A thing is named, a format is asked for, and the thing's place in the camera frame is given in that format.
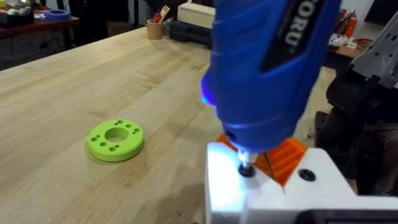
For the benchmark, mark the red and orange boxes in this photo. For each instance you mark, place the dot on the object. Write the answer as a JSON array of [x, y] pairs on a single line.
[[349, 26]]

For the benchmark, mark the blue electric screwdriver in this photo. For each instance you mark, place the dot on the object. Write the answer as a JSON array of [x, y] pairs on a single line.
[[261, 77]]

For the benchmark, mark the left gripper white and orange right finger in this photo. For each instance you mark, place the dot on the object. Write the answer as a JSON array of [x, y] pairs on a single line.
[[323, 180]]

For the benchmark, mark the wooden side desk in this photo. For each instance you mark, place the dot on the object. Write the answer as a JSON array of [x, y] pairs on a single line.
[[345, 54]]

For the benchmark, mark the heap of small white parts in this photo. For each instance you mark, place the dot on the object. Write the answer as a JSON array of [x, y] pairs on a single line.
[[340, 40]]

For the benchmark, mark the dark brown side table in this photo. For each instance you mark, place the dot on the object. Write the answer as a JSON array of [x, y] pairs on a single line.
[[37, 26]]

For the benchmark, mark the wooden fork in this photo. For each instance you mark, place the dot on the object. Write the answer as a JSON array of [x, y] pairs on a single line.
[[164, 13]]

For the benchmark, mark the cream box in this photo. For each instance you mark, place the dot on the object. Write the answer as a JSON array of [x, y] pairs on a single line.
[[196, 14]]

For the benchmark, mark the black tool case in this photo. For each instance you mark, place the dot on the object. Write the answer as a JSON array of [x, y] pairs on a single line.
[[189, 35]]

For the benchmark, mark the green disc with holes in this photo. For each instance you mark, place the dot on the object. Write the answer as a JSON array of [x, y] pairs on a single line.
[[124, 146]]

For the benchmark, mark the grey and black right gripper body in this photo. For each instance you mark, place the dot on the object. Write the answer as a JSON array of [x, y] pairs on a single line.
[[376, 56]]

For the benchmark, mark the wooden cup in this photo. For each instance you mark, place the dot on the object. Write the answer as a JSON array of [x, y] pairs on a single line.
[[154, 31]]

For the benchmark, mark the blue tape roll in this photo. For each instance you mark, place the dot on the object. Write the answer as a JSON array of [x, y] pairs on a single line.
[[57, 15]]

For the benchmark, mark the left gripper white and orange left finger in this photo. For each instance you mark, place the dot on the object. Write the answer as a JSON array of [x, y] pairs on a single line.
[[224, 183]]

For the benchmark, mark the black box of oddments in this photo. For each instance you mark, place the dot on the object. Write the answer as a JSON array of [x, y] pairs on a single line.
[[15, 15]]

